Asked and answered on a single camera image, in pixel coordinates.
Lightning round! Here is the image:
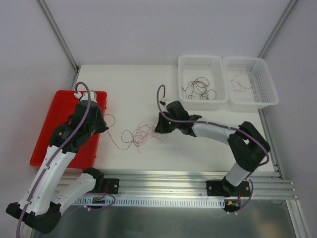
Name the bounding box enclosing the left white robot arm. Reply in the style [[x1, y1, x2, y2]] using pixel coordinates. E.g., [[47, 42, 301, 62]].
[[6, 99, 108, 234]]

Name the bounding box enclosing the left white plastic basket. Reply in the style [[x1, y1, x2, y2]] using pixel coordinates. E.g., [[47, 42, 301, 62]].
[[177, 55, 229, 110]]

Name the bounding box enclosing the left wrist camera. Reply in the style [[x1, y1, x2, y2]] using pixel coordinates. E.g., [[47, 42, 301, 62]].
[[74, 91, 97, 103]]

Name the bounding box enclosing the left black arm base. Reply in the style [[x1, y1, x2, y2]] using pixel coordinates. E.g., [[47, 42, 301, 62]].
[[101, 178, 120, 194]]

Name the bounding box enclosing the right white plastic basket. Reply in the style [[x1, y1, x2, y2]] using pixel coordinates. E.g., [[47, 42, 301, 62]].
[[222, 57, 279, 112]]

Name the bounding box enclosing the white slotted cable duct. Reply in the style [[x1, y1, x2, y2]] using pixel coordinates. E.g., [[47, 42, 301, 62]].
[[73, 196, 225, 209]]

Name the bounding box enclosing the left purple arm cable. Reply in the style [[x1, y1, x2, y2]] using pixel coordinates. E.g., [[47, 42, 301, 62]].
[[16, 82, 116, 238]]

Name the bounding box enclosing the white plastic basket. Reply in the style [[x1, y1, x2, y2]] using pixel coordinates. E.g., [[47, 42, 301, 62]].
[[222, 57, 279, 112], [177, 55, 229, 110]]

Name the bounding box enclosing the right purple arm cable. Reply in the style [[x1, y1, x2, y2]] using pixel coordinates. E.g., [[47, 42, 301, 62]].
[[157, 84, 270, 216]]

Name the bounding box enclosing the red plastic tray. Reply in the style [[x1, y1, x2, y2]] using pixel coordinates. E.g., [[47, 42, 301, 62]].
[[30, 90, 107, 170]]

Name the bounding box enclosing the aluminium table rail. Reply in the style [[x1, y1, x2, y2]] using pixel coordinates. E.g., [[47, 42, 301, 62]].
[[102, 169, 298, 200]]

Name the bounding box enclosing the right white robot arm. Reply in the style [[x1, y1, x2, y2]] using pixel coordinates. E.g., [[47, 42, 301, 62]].
[[155, 100, 270, 197]]

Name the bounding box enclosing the aluminium frame post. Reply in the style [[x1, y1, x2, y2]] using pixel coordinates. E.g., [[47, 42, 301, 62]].
[[37, 0, 79, 72], [258, 0, 300, 59]]

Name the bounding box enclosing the wire bundle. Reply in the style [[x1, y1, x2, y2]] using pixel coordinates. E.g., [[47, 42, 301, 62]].
[[132, 120, 169, 154]]

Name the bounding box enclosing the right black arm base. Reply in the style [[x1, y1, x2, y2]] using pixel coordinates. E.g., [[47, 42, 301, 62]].
[[206, 180, 251, 197]]

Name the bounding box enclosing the left aluminium frame post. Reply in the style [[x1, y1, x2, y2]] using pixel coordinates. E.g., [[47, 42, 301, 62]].
[[37, 0, 79, 72]]

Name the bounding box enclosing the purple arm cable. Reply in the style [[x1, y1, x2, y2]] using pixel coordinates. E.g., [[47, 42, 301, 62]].
[[16, 82, 116, 238], [157, 84, 270, 216]]

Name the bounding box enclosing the right aluminium frame post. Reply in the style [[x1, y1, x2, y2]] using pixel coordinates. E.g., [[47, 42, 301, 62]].
[[258, 0, 300, 59]]

